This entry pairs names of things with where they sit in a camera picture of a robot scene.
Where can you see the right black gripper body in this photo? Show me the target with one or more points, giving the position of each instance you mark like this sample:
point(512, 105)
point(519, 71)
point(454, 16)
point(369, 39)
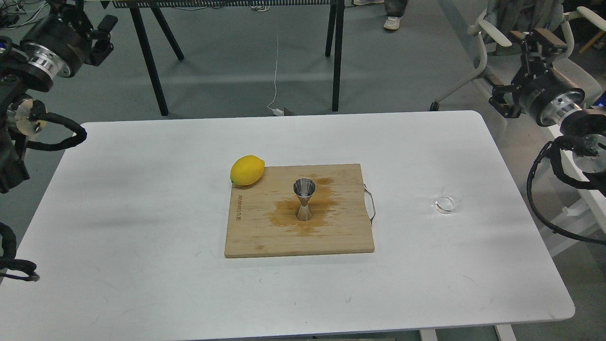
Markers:
point(547, 98)

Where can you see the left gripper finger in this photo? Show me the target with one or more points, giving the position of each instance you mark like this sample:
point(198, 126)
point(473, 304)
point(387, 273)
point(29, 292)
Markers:
point(103, 46)
point(69, 11)

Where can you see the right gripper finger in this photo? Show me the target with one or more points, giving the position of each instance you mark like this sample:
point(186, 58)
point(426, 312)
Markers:
point(539, 48)
point(499, 102)

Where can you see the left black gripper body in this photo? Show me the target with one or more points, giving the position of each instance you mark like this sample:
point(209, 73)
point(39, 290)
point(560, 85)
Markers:
point(64, 38)

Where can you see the small clear glass cup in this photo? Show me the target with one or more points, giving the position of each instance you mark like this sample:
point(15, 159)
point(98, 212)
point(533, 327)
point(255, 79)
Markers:
point(449, 198)

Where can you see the steel double jigger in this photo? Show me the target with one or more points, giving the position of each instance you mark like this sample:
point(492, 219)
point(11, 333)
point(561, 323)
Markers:
point(304, 188)

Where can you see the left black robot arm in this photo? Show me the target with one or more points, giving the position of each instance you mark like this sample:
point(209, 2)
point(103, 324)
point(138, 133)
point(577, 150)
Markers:
point(25, 122)

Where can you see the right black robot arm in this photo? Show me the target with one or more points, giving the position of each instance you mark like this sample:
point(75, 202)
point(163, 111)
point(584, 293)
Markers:
point(577, 155)

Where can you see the grey office chair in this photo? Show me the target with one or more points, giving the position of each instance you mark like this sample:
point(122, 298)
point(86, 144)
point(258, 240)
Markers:
point(490, 33)

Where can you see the person's legs and shoes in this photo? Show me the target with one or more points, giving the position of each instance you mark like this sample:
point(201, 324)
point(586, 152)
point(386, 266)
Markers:
point(394, 9)

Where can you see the black leg table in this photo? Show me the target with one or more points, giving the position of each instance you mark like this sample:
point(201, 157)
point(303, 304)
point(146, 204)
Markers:
point(237, 63)

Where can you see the yellow lemon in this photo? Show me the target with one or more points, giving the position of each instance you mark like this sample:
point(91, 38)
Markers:
point(247, 170)

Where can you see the wooden cutting board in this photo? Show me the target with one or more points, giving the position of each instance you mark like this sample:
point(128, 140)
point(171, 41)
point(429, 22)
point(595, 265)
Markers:
point(263, 223)

